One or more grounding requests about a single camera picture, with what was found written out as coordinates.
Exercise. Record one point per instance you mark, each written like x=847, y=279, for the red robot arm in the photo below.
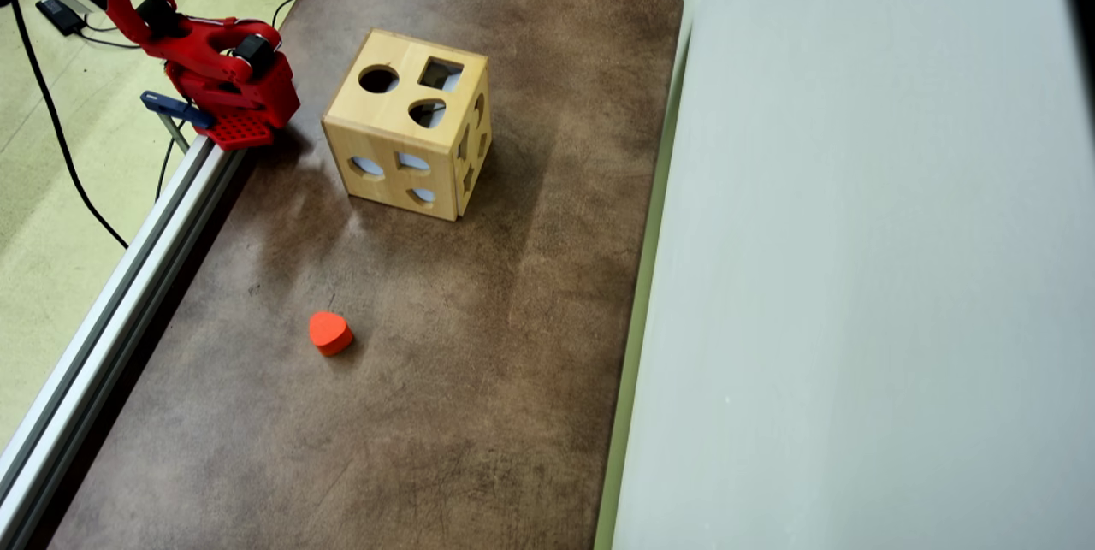
x=218, y=62

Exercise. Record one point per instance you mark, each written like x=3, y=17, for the wooden shape sorter box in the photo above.
x=402, y=97

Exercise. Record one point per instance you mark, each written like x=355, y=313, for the black power adapter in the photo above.
x=60, y=14

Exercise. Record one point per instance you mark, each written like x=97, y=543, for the blue clamp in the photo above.
x=175, y=108

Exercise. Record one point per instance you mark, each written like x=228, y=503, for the orange rounded triangle block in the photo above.
x=329, y=332

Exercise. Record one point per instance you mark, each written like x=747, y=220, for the aluminium rail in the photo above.
x=103, y=336

